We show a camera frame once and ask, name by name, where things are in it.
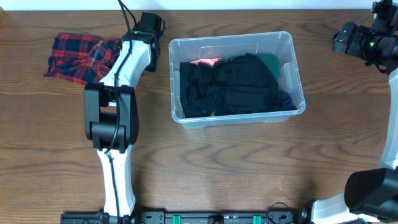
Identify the dark green garment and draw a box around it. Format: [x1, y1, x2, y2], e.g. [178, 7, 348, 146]
[218, 53, 280, 83]

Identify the black garment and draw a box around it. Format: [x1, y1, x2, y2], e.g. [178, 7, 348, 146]
[180, 54, 297, 118]

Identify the clear plastic storage bin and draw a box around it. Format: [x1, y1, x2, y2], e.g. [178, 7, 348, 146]
[169, 31, 306, 129]

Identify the pink printed shirt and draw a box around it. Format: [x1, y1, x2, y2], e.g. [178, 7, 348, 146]
[190, 58, 223, 67]

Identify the red navy plaid shirt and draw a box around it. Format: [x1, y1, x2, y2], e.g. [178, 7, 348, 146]
[44, 33, 122, 85]

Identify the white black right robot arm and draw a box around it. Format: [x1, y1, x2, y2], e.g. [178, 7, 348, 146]
[301, 1, 397, 223]

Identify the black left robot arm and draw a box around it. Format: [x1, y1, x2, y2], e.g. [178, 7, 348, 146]
[83, 12, 165, 223]

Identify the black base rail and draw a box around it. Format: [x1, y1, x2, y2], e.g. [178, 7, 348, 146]
[60, 210, 304, 224]

